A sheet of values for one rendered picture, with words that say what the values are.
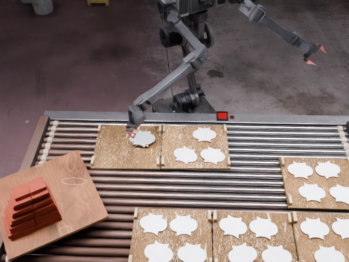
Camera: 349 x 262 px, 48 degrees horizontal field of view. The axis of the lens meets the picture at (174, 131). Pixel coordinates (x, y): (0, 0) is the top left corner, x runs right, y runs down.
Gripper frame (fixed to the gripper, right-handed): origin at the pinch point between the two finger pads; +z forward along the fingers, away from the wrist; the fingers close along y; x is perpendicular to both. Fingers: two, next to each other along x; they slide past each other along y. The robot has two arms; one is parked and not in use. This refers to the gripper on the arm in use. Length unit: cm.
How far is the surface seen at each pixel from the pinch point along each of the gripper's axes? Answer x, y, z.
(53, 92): 142, 128, 101
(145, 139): -6.2, 0.3, 5.9
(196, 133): -35.6, 14.5, 8.1
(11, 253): 33, -90, 0
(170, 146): -22.0, 0.9, 9.2
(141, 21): 91, 287, 98
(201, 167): -43.5, -10.4, 9.3
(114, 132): 16.2, 4.8, 9.2
